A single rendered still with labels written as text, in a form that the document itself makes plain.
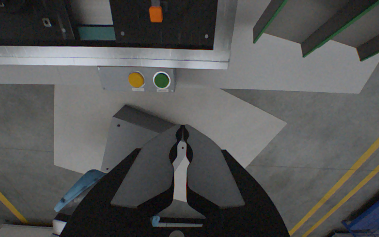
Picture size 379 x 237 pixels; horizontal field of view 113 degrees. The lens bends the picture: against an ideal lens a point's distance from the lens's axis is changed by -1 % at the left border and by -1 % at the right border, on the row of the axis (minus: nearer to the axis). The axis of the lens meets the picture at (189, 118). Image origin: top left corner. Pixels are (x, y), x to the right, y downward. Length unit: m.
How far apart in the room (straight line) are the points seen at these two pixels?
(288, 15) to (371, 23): 0.18
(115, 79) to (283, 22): 0.43
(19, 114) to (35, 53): 1.90
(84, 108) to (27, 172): 2.57
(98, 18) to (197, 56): 0.28
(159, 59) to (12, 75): 0.56
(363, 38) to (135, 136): 0.67
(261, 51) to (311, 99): 1.50
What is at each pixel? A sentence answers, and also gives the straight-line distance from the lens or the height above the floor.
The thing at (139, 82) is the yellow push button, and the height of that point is 0.97.
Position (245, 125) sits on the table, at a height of 0.86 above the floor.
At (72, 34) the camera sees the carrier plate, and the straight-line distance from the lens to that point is 0.46.
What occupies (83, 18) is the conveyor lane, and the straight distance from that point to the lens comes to 0.51.
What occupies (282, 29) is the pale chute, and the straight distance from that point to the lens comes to 0.40.
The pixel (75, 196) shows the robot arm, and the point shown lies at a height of 1.16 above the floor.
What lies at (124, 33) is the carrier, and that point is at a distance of 0.40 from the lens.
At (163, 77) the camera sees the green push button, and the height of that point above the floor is 0.97.
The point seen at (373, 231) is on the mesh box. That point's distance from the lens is 4.65.
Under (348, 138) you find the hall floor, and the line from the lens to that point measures 2.75.
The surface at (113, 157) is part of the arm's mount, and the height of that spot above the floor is 0.95.
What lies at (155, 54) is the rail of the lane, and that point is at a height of 0.96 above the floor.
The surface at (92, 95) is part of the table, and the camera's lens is 0.62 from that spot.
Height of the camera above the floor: 1.34
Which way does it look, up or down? 62 degrees down
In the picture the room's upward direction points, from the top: 178 degrees clockwise
